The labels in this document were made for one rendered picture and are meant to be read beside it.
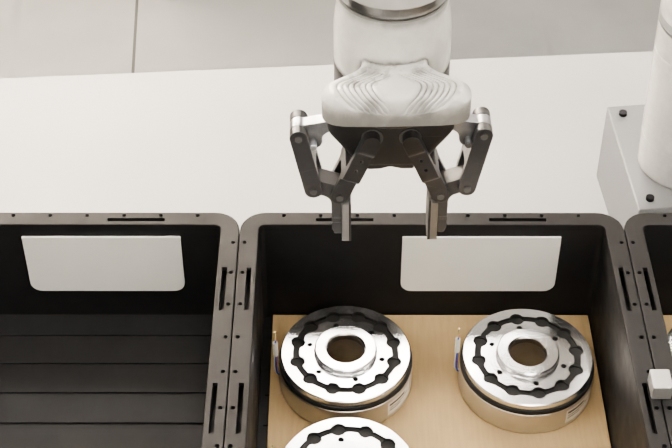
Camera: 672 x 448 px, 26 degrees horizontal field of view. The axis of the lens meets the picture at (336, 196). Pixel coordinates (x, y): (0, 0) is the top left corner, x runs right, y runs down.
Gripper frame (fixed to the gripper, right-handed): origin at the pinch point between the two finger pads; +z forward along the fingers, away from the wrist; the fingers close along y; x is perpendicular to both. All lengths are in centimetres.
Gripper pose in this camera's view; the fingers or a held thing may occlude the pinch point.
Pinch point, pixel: (388, 217)
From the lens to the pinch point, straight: 103.4
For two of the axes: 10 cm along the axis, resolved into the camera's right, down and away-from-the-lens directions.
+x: 0.1, 6.7, -7.5
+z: 0.1, 7.5, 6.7
